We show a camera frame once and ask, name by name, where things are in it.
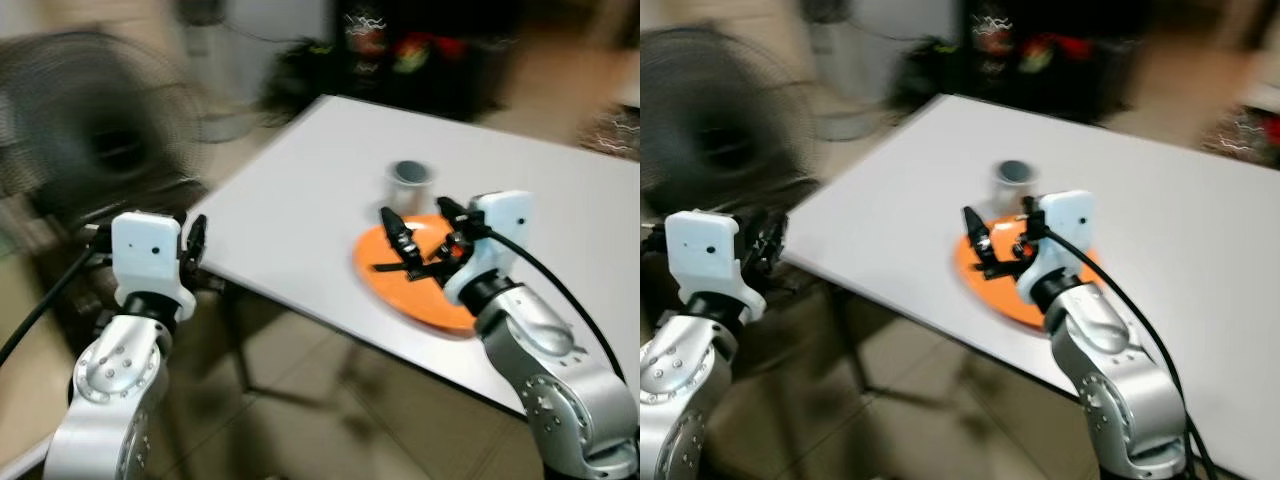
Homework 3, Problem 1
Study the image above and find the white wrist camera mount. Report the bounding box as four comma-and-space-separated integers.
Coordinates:
1014, 189, 1097, 305
443, 190, 535, 307
110, 210, 198, 321
664, 209, 767, 313

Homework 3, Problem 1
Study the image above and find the red and green package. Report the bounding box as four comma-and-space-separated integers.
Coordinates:
1020, 32, 1096, 75
392, 33, 469, 75

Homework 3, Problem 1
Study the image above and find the patterned dark bag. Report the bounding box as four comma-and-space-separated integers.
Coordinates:
578, 104, 641, 161
1205, 105, 1280, 169

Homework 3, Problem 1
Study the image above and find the dark table leg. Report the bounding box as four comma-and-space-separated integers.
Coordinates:
222, 285, 255, 393
822, 285, 857, 386

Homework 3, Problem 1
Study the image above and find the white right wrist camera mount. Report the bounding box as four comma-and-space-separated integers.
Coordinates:
1014, 189, 1097, 305
443, 190, 535, 307

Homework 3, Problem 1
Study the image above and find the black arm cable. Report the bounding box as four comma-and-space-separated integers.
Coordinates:
1040, 224, 1219, 480
0, 232, 113, 367
466, 224, 629, 389

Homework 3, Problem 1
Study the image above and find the round orange plate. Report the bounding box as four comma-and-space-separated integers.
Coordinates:
952, 214, 1103, 333
351, 212, 483, 338

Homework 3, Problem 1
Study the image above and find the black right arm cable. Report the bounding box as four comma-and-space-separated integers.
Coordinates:
466, 224, 629, 389
1040, 224, 1219, 480

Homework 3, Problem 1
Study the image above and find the black shelf with goods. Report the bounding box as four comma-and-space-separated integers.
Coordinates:
262, 0, 531, 123
890, 0, 1151, 126

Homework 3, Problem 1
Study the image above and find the grey cup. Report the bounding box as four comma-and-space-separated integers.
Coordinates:
993, 159, 1043, 217
387, 159, 435, 217

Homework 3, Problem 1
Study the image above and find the white bin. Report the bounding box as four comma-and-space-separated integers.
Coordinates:
180, 0, 336, 106
808, 0, 969, 106

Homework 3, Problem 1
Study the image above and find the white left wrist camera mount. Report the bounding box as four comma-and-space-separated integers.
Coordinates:
664, 209, 767, 313
110, 210, 198, 321

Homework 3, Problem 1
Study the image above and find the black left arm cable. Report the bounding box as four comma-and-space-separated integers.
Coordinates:
0, 232, 113, 367

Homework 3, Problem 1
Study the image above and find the black standing fan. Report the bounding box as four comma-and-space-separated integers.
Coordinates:
0, 28, 211, 236
640, 24, 821, 226

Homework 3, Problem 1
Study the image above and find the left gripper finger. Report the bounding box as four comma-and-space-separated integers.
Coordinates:
742, 206, 793, 263
185, 213, 210, 269

